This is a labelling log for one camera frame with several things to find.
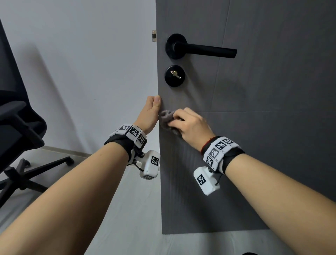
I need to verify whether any left wristband with markers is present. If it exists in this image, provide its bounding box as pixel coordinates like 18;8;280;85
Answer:
104;124;147;165

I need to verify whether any person's right forearm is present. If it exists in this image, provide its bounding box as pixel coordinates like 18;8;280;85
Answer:
225;153;336;255

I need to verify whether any person's right hand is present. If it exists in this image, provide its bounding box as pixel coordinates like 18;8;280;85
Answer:
169;107;216;152

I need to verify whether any dark grey door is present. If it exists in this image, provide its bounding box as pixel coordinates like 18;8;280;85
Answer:
155;0;336;235

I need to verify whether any black office chair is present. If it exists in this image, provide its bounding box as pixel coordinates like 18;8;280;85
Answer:
0;18;75;208

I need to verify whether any white marker cube on wrist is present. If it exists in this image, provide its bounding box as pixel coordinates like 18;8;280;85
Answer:
134;150;161;181

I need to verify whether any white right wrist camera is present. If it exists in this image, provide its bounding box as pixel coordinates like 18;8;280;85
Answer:
193;167;222;196

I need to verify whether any person's left forearm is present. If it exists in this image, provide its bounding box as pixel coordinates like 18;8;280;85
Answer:
0;143;129;255

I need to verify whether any red string bracelet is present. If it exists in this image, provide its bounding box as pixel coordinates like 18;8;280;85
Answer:
200;136;221;156

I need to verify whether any grey cleaning cloth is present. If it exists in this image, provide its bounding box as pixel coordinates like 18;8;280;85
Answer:
158;109;184;136

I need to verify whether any black round keyed lock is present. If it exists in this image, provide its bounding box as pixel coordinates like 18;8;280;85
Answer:
165;65;185;88

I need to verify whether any right wristband with markers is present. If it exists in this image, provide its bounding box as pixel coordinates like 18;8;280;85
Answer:
201;136;245;175

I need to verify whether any person's left hand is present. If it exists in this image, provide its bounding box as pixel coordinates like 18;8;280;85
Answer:
133;95;161;136

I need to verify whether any black door handle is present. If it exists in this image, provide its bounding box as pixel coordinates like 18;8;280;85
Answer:
165;33;238;60

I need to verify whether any wristband with markers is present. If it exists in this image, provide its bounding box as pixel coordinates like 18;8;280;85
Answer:
104;124;147;165
201;136;245;175

